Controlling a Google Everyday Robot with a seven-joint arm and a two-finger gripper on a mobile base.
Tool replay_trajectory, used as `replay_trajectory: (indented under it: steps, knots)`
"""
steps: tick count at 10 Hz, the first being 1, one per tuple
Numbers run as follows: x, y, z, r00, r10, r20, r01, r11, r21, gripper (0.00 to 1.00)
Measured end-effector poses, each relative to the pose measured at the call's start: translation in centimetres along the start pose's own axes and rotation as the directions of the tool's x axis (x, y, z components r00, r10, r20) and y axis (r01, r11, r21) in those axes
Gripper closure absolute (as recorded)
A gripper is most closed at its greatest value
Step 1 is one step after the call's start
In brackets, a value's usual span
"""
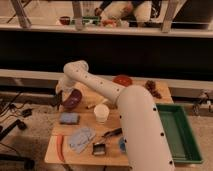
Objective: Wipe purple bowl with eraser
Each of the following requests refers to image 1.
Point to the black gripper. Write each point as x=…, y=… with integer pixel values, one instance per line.
x=57, y=100

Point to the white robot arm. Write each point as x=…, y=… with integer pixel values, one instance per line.
x=145, y=139

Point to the purple bowl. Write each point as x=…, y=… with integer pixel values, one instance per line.
x=73, y=100

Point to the blue eraser block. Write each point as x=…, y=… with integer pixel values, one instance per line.
x=69, y=118

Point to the small wooden stick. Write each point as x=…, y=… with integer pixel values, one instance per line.
x=91, y=106

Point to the orange carrot toy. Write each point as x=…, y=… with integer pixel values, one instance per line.
x=59, y=146

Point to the light blue cloth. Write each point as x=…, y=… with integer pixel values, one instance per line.
x=79, y=140

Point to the white paper cup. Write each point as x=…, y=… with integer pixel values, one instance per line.
x=101, y=112

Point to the blue round object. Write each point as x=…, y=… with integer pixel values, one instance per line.
x=121, y=144

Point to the dark red grape bunch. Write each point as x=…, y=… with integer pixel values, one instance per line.
x=151, y=87

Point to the green plastic tray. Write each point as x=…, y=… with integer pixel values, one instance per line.
x=180, y=137

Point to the black handled tool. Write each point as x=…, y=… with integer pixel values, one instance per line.
x=112, y=133

